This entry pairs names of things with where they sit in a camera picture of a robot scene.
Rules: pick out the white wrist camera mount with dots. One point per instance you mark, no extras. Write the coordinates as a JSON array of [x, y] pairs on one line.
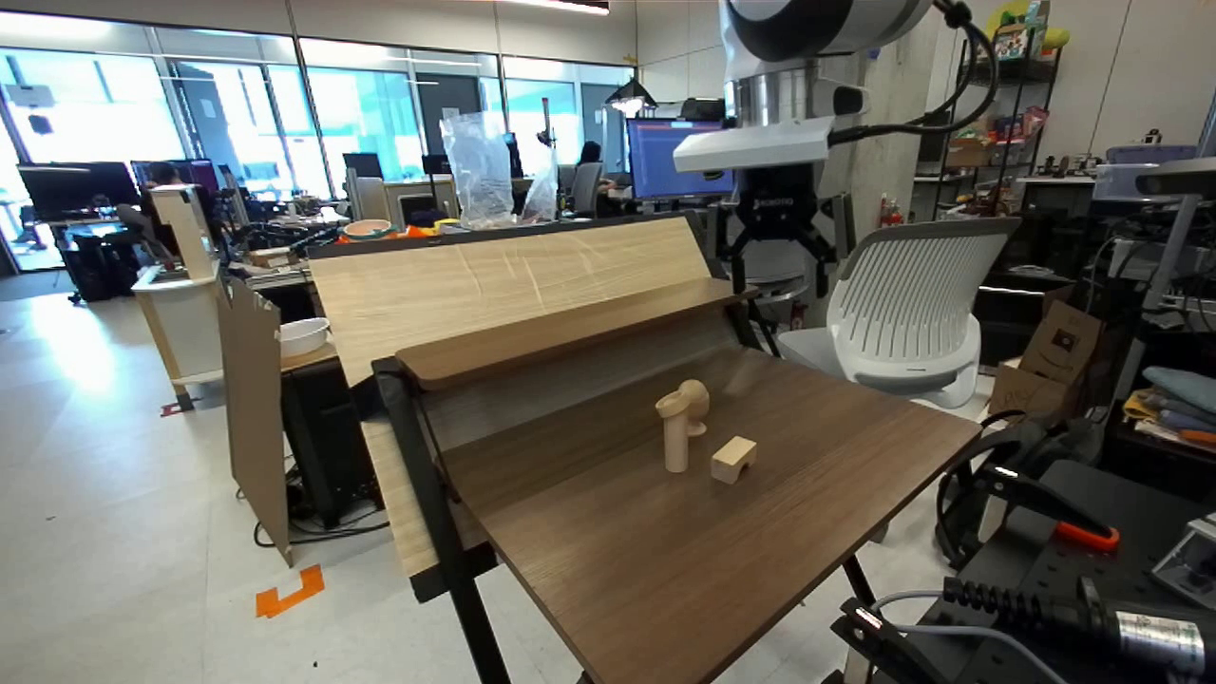
[[754, 146]]

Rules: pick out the blue computer monitor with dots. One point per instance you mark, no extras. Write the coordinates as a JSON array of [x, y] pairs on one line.
[[659, 164]]

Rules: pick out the open cardboard box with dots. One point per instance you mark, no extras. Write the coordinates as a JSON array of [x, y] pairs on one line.
[[1058, 363]]

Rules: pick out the white mesh office chair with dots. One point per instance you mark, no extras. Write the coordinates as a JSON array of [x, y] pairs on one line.
[[904, 310]]

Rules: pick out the black perforated work table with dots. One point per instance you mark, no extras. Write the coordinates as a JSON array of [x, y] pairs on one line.
[[1125, 520]]

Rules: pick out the black computer monitor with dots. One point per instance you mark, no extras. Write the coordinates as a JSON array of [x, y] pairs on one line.
[[76, 192]]

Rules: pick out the wooden arch block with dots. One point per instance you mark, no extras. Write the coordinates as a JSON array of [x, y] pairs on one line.
[[730, 460]]

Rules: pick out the background storage shelf rack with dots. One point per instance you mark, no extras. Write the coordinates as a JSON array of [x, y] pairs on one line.
[[1027, 115]]

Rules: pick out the orange floor tape marker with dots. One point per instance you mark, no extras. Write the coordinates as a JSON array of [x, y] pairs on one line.
[[286, 598]]

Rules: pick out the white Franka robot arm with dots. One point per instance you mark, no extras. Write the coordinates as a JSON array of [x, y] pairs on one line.
[[822, 26]]

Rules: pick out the seated person dark clothes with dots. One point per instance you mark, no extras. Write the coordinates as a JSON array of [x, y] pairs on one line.
[[589, 178]]

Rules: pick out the clear plastic bag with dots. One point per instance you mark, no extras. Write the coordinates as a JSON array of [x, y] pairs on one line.
[[480, 164]]

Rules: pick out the black tool silver end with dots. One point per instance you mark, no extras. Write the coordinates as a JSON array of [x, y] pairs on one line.
[[1075, 615]]

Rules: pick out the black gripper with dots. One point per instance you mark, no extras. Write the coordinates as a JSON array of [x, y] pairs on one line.
[[780, 197]]

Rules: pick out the black desk lamp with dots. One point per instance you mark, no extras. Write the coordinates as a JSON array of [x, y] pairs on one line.
[[628, 98]]

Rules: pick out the light wooden side panel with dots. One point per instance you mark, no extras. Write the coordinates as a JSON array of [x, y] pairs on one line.
[[400, 498]]

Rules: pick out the leaning wooden board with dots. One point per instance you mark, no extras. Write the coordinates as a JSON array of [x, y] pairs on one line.
[[252, 403]]

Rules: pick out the white board stand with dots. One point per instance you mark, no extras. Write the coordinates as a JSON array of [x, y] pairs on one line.
[[182, 305]]

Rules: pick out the light wooden back panel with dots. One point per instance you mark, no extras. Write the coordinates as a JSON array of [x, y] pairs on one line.
[[505, 288]]

